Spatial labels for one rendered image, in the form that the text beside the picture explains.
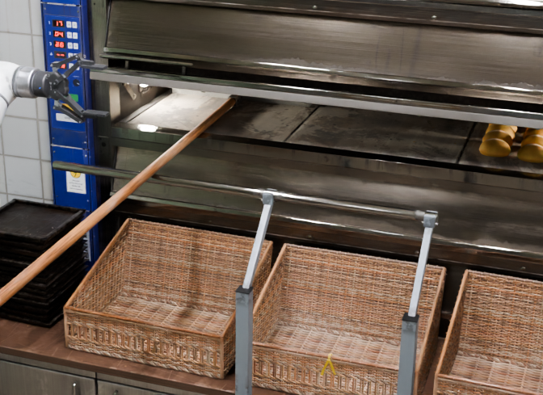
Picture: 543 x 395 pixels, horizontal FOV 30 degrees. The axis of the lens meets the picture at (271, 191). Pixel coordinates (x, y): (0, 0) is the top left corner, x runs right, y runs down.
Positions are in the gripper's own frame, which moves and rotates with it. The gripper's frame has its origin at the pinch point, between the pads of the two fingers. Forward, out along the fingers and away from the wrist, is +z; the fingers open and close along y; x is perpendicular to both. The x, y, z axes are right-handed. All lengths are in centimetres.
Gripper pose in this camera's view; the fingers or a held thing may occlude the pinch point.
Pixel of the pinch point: (103, 90)
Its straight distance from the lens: 289.7
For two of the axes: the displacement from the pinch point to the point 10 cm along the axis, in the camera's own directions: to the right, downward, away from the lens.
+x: -3.0, 3.5, -8.9
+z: 9.5, 1.3, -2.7
